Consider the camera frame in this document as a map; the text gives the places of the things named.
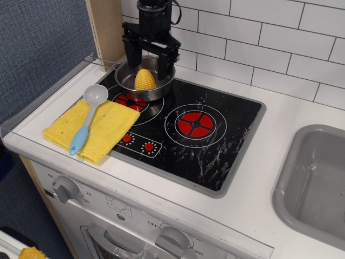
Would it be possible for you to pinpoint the left grey oven dial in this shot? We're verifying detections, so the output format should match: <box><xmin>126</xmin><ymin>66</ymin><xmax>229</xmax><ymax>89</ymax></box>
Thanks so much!
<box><xmin>52</xmin><ymin>176</ymin><xmax>79</xmax><ymax>203</ymax></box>

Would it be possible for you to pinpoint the black toy stovetop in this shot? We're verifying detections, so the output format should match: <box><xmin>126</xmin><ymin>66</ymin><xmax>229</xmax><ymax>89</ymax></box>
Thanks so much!
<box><xmin>101</xmin><ymin>76</ymin><xmax>266</xmax><ymax>198</ymax></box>

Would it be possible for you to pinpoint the small steel pot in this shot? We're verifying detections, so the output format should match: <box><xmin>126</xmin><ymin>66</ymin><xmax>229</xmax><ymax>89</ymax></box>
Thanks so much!
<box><xmin>99</xmin><ymin>56</ymin><xmax>175</xmax><ymax>102</ymax></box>

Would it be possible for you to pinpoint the red stove knob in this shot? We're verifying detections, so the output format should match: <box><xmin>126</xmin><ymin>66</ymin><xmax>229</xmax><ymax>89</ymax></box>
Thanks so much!
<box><xmin>122</xmin><ymin>134</ymin><xmax>132</xmax><ymax>143</ymax></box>
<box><xmin>144</xmin><ymin>142</ymin><xmax>154</xmax><ymax>152</ymax></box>

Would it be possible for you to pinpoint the wooden side post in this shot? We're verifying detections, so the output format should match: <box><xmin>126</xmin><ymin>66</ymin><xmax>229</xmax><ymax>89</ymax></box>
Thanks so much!
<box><xmin>85</xmin><ymin>0</ymin><xmax>125</xmax><ymax>72</ymax></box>

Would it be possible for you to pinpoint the right red stove knob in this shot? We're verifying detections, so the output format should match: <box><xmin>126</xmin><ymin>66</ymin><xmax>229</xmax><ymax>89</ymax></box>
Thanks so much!
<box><xmin>144</xmin><ymin>142</ymin><xmax>154</xmax><ymax>152</ymax></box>

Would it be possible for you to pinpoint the yellow toy corn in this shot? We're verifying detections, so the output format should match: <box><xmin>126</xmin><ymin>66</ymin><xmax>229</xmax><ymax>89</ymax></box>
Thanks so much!
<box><xmin>134</xmin><ymin>69</ymin><xmax>157</xmax><ymax>91</ymax></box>

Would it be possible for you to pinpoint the left red stove knob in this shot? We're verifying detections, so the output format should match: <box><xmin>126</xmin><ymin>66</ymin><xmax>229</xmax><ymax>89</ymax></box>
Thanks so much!
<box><xmin>122</xmin><ymin>134</ymin><xmax>132</xmax><ymax>143</ymax></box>

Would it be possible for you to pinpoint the right grey oven dial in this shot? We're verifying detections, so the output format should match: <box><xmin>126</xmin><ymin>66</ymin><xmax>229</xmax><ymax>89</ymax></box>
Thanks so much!
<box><xmin>155</xmin><ymin>227</ymin><xmax>189</xmax><ymax>258</ymax></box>

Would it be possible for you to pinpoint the yellow object at corner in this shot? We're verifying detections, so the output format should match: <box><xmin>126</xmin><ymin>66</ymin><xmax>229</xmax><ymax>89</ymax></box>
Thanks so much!
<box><xmin>18</xmin><ymin>247</ymin><xmax>47</xmax><ymax>259</ymax></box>

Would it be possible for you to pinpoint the grey spoon with blue handle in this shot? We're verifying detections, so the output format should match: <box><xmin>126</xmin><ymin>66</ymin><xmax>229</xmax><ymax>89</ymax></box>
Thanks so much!
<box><xmin>69</xmin><ymin>84</ymin><xmax>108</xmax><ymax>155</ymax></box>

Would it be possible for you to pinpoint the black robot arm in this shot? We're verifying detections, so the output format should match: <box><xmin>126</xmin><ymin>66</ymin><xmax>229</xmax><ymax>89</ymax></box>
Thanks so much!
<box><xmin>122</xmin><ymin>1</ymin><xmax>181</xmax><ymax>80</ymax></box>

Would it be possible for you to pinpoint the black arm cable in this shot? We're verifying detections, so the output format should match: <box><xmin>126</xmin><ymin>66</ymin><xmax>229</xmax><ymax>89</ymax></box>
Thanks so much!
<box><xmin>165</xmin><ymin>0</ymin><xmax>183</xmax><ymax>26</ymax></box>

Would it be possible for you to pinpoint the grey sink basin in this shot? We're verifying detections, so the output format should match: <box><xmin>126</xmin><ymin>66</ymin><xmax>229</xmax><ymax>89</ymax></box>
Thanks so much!
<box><xmin>273</xmin><ymin>125</ymin><xmax>344</xmax><ymax>250</ymax></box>

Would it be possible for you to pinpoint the grey oven dial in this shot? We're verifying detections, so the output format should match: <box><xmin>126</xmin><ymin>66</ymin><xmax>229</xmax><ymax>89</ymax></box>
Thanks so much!
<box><xmin>155</xmin><ymin>227</ymin><xmax>189</xmax><ymax>258</ymax></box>
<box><xmin>52</xmin><ymin>176</ymin><xmax>79</xmax><ymax>203</ymax></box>

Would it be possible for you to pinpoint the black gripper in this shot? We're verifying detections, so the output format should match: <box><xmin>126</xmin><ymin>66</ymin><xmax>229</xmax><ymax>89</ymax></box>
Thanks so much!
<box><xmin>122</xmin><ymin>5</ymin><xmax>181</xmax><ymax>80</ymax></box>

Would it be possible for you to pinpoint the yellow folded cloth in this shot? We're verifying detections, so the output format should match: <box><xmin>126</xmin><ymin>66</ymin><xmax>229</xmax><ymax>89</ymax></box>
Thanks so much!
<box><xmin>43</xmin><ymin>99</ymin><xmax>140</xmax><ymax>164</ymax></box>

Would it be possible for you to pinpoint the white toy oven front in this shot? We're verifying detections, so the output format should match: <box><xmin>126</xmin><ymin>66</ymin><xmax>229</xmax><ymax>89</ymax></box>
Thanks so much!
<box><xmin>32</xmin><ymin>162</ymin><xmax>273</xmax><ymax>258</ymax></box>

